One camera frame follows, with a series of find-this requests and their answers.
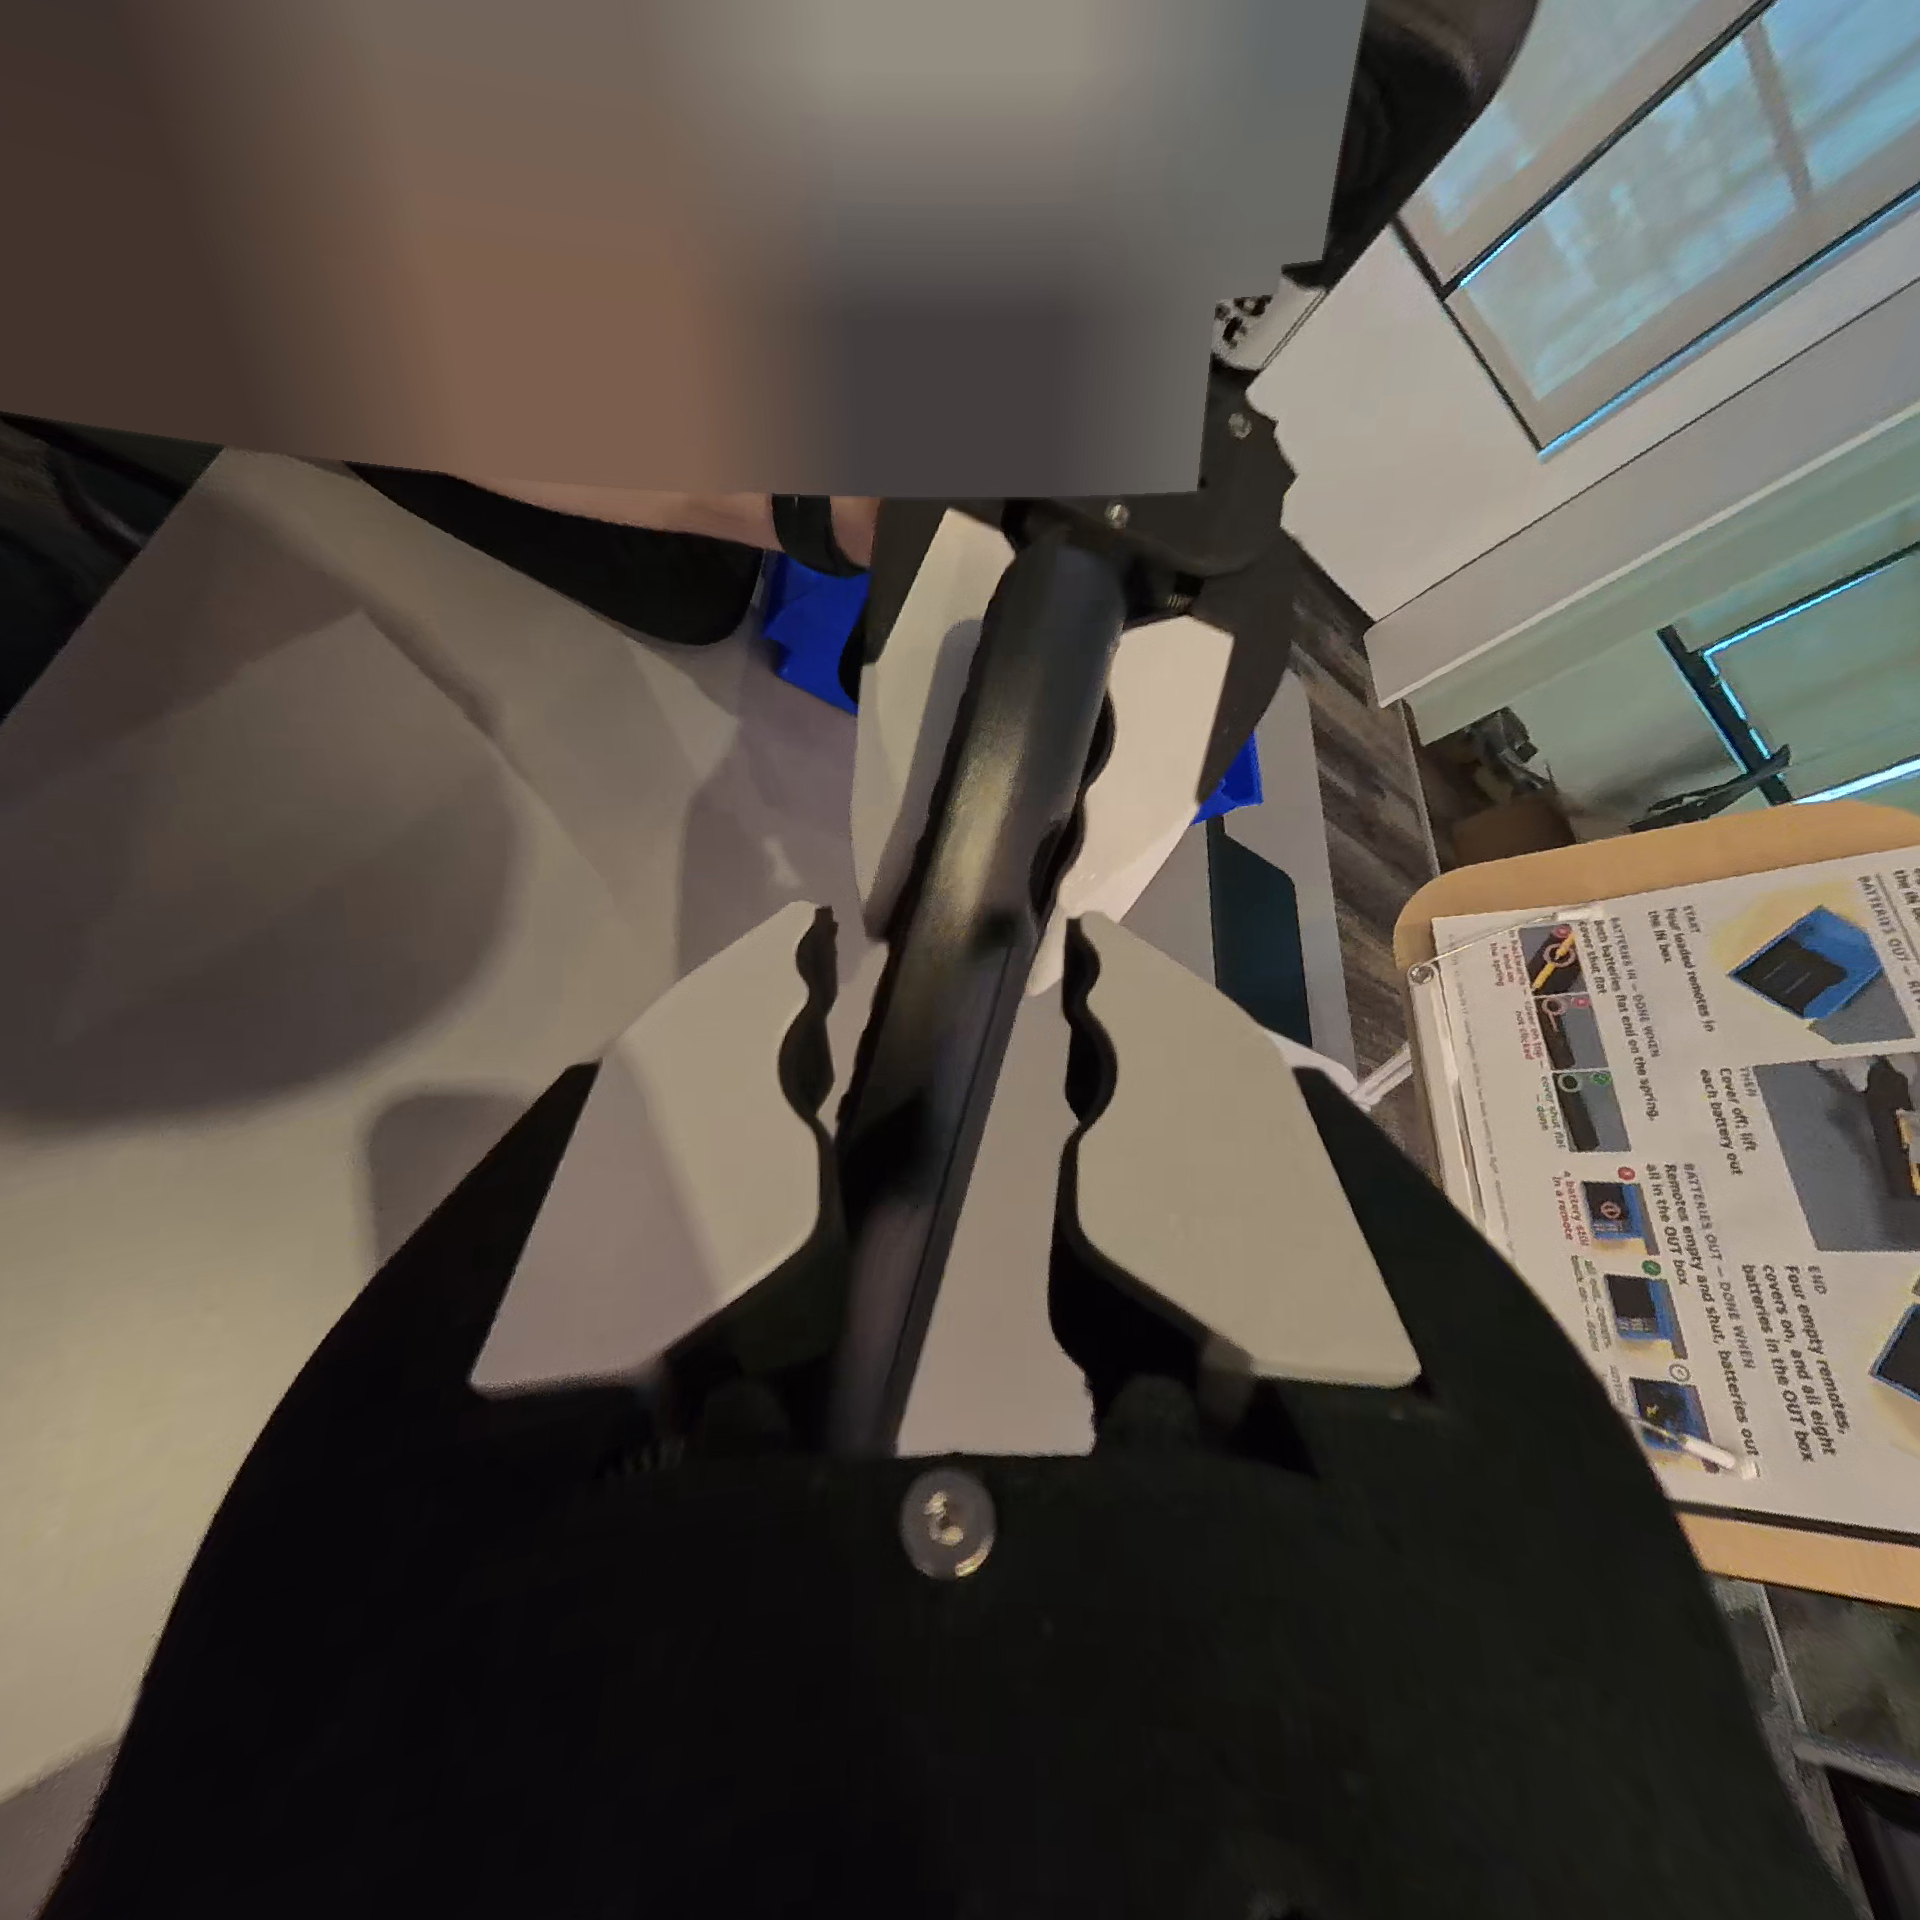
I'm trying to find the printed instruction poster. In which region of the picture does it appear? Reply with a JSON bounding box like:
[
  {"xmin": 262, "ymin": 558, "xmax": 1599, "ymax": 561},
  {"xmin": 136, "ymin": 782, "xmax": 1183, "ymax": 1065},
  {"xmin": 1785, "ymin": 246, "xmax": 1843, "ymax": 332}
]
[{"xmin": 1425, "ymin": 850, "xmax": 1920, "ymax": 1538}]

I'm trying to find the blue plastic bin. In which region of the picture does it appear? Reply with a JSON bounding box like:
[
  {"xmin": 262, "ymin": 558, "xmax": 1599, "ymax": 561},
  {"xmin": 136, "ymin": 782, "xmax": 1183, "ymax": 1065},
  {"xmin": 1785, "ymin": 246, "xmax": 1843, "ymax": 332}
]
[{"xmin": 747, "ymin": 554, "xmax": 1271, "ymax": 831}]

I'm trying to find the black wristband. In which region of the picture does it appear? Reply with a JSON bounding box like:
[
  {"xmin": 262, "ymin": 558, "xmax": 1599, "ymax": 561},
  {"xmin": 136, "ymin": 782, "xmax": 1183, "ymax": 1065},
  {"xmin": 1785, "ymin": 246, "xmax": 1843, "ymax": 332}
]
[{"xmin": 768, "ymin": 494, "xmax": 879, "ymax": 578}]

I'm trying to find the black remote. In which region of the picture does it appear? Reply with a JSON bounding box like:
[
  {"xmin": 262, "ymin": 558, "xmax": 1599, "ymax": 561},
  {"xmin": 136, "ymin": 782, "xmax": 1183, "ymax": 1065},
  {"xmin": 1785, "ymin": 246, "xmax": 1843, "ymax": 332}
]
[{"xmin": 824, "ymin": 523, "xmax": 1138, "ymax": 1465}]

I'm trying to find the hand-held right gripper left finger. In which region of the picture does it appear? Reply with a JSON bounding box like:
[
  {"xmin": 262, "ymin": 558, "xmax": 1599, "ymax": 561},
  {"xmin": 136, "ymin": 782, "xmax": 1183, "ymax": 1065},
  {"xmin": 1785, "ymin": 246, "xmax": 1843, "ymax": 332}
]
[{"xmin": 468, "ymin": 901, "xmax": 847, "ymax": 1407}]

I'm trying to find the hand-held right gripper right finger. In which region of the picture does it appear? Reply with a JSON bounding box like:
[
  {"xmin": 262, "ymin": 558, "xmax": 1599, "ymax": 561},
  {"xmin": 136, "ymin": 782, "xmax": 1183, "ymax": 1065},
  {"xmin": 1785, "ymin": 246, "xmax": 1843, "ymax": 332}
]
[{"xmin": 1047, "ymin": 913, "xmax": 1431, "ymax": 1407}]

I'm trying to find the instruction sheet on stand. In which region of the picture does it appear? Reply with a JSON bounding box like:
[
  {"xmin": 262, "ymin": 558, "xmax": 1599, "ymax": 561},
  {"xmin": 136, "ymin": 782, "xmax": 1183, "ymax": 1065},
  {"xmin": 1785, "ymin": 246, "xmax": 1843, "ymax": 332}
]
[{"xmin": 1393, "ymin": 801, "xmax": 1920, "ymax": 1613}]

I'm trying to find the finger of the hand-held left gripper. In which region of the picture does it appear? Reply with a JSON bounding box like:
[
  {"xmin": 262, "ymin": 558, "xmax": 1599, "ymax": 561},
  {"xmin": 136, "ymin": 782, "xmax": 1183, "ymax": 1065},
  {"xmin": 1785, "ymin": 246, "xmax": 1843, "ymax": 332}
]
[
  {"xmin": 851, "ymin": 505, "xmax": 1018, "ymax": 925},
  {"xmin": 1056, "ymin": 577, "xmax": 1271, "ymax": 921}
]

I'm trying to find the black textured cushion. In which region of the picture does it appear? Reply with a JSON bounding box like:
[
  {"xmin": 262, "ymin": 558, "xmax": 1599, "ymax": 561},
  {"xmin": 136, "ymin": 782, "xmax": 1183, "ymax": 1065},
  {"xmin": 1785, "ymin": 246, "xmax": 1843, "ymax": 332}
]
[{"xmin": 354, "ymin": 465, "xmax": 774, "ymax": 650}]

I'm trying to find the white stand base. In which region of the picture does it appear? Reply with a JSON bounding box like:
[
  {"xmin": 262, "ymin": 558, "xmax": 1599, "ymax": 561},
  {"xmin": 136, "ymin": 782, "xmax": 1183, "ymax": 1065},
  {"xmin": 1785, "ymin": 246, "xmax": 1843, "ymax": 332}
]
[{"xmin": 1198, "ymin": 673, "xmax": 1374, "ymax": 1089}]

